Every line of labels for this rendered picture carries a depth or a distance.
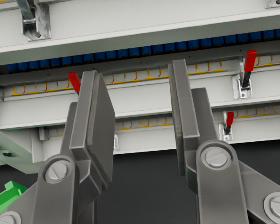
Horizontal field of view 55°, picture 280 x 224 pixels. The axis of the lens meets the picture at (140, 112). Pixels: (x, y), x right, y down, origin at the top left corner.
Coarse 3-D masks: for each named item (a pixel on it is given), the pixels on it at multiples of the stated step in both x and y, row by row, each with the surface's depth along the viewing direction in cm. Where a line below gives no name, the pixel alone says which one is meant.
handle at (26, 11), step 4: (16, 0) 28; (20, 0) 28; (24, 0) 28; (20, 4) 28; (24, 4) 28; (28, 4) 28; (20, 8) 28; (24, 8) 28; (28, 8) 28; (32, 8) 30; (24, 12) 29; (28, 12) 29; (32, 12) 30; (24, 16) 29; (28, 16) 29; (32, 16) 29
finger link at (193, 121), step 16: (176, 64) 11; (176, 80) 10; (176, 96) 10; (192, 96) 10; (176, 112) 9; (192, 112) 9; (208, 112) 10; (176, 128) 9; (192, 128) 9; (208, 128) 9; (176, 144) 10; (192, 144) 9; (192, 160) 9; (192, 176) 9; (256, 176) 8; (256, 192) 8; (272, 192) 8; (256, 208) 7; (272, 208) 7
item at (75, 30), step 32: (96, 0) 31; (128, 0) 31; (160, 0) 30; (192, 0) 30; (224, 0) 29; (256, 0) 29; (0, 32) 32; (64, 32) 31; (96, 32) 31; (128, 32) 30; (160, 32) 30; (192, 32) 31; (224, 32) 32; (0, 64) 36
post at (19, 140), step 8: (24, 128) 60; (0, 136) 53; (8, 136) 54; (16, 136) 57; (24, 136) 60; (8, 144) 57; (16, 144) 57; (24, 144) 59; (24, 152) 61; (0, 160) 65; (8, 160) 65; (16, 160) 66; (24, 160) 66; (16, 168) 71; (24, 168) 72; (32, 168) 72
